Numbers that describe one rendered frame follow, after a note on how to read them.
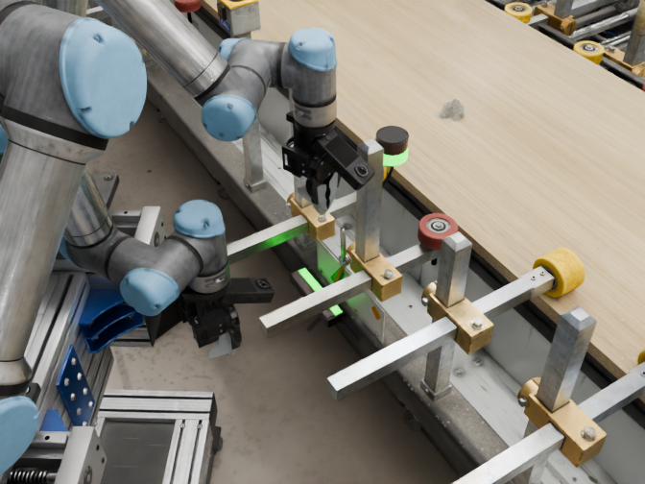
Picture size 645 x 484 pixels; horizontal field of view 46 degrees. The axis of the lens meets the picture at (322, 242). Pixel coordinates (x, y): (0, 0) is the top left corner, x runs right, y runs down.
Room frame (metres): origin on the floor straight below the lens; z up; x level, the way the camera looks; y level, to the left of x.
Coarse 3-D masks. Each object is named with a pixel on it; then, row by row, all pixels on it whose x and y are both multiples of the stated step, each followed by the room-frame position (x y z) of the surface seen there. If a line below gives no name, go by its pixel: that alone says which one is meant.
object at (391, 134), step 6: (390, 126) 1.15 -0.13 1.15; (378, 132) 1.13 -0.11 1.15; (384, 132) 1.13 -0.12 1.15; (390, 132) 1.13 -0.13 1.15; (396, 132) 1.13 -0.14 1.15; (402, 132) 1.13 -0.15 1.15; (384, 138) 1.11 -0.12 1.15; (390, 138) 1.11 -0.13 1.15; (396, 138) 1.11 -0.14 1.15; (402, 138) 1.11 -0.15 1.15; (390, 174) 1.12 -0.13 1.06
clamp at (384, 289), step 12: (348, 252) 1.11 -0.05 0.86; (360, 264) 1.07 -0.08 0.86; (372, 264) 1.06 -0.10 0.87; (384, 264) 1.06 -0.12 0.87; (372, 276) 1.03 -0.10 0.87; (396, 276) 1.03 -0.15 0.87; (372, 288) 1.03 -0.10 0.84; (384, 288) 1.01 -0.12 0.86; (396, 288) 1.02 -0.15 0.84; (384, 300) 1.01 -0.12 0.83
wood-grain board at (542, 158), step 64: (320, 0) 2.18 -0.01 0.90; (384, 0) 2.17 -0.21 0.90; (448, 0) 2.16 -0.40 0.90; (384, 64) 1.79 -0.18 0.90; (448, 64) 1.78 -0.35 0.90; (512, 64) 1.77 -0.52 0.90; (576, 64) 1.77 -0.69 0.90; (448, 128) 1.49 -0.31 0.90; (512, 128) 1.48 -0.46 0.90; (576, 128) 1.48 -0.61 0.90; (640, 128) 1.47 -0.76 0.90; (448, 192) 1.25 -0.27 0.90; (512, 192) 1.24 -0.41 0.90; (576, 192) 1.24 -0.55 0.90; (640, 192) 1.23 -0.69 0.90; (512, 256) 1.05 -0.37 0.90; (640, 256) 1.04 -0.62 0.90; (640, 320) 0.88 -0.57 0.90
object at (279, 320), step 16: (400, 256) 1.10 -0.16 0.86; (416, 256) 1.09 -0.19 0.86; (432, 256) 1.11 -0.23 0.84; (400, 272) 1.07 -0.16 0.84; (336, 288) 1.01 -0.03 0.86; (352, 288) 1.01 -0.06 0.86; (368, 288) 1.03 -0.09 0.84; (288, 304) 0.97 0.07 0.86; (304, 304) 0.97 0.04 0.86; (320, 304) 0.97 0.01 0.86; (336, 304) 0.99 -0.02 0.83; (272, 320) 0.93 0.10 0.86; (288, 320) 0.94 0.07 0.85; (304, 320) 0.96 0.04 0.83
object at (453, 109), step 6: (450, 102) 1.59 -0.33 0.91; (456, 102) 1.58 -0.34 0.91; (444, 108) 1.55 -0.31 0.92; (450, 108) 1.55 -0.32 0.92; (456, 108) 1.56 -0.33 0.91; (462, 108) 1.56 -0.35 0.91; (438, 114) 1.54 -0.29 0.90; (444, 114) 1.53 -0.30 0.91; (450, 114) 1.54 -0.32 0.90; (456, 114) 1.53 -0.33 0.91; (462, 114) 1.53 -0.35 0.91; (456, 120) 1.52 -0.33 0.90
